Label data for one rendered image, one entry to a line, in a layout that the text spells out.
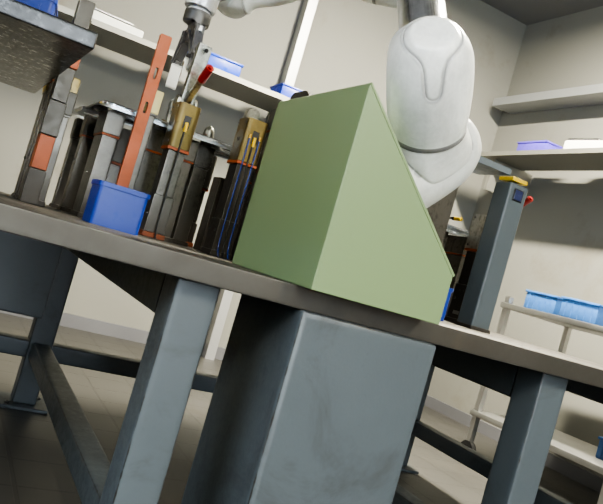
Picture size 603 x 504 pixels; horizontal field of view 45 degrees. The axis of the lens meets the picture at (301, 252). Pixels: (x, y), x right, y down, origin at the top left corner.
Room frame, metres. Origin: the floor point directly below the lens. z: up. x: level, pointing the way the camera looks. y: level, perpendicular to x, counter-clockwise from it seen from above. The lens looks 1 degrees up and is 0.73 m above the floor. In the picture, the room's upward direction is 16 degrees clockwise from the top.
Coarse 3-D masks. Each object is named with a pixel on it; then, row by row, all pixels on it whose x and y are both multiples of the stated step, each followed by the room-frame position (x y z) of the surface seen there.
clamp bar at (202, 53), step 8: (200, 48) 1.85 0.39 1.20; (208, 48) 1.85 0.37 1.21; (200, 56) 1.85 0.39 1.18; (208, 56) 1.86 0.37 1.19; (192, 64) 1.85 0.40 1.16; (200, 64) 1.86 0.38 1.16; (192, 72) 1.86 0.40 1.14; (200, 72) 1.86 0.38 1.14; (192, 80) 1.86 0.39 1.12; (184, 88) 1.86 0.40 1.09; (184, 96) 1.86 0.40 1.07; (192, 104) 1.88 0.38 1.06
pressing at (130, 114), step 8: (96, 104) 1.85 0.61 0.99; (104, 104) 1.83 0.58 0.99; (112, 104) 1.84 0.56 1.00; (96, 112) 2.04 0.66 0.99; (120, 112) 1.95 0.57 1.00; (128, 112) 1.85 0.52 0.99; (136, 112) 1.86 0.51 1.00; (128, 120) 2.06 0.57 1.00; (160, 120) 1.89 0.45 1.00; (160, 128) 2.03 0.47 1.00; (200, 136) 1.95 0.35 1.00; (216, 144) 1.97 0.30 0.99; (224, 144) 1.98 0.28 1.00; (216, 152) 2.19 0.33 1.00; (224, 152) 2.15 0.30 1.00; (448, 224) 2.36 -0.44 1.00; (456, 232) 2.47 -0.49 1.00; (464, 232) 2.39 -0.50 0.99
